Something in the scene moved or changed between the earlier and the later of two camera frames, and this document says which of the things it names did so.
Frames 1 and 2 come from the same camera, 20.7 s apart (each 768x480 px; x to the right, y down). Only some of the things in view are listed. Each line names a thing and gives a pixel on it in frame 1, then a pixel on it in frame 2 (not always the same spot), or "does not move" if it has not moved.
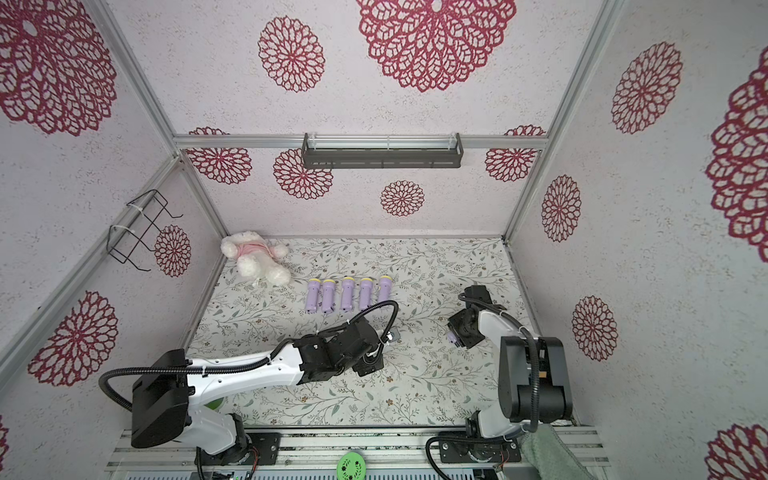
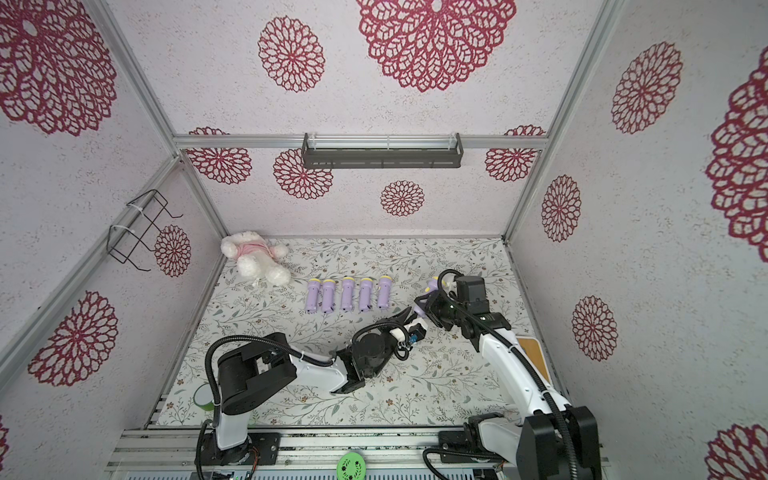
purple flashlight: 453,339 -> 432,286
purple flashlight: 365,293 does not move
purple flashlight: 312,294 does not move
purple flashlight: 347,293 does not move
